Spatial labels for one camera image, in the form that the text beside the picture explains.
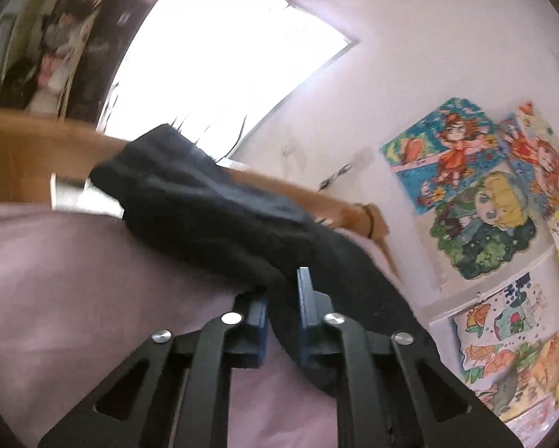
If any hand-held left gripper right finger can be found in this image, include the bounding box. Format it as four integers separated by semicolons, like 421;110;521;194
297;267;525;448

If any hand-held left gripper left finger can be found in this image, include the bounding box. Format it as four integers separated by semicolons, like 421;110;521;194
37;288;268;448

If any dark navy padded jacket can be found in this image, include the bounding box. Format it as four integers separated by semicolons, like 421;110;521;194
89;124;436;395

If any pink bed sheet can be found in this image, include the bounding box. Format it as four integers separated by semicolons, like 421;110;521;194
0;202;404;448

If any white poster with orange fruit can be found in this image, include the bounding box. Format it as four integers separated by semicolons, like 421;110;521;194
451;272;559;423

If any green cut-out poster blonde figure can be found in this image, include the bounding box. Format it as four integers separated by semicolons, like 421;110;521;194
430;172;538;281

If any blue poster with red-haired figure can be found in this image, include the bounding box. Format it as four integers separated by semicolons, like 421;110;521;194
380;97;507;216

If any shiny grey object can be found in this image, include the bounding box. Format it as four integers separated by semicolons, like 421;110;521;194
50;174;124;218

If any bright window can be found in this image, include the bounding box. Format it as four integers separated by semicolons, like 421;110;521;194
96;0;357;165

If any orange poster with red-haired figure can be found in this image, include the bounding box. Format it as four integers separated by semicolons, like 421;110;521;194
498;101;559;218

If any black hair tie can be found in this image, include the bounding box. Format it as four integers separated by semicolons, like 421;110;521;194
353;202;376;240

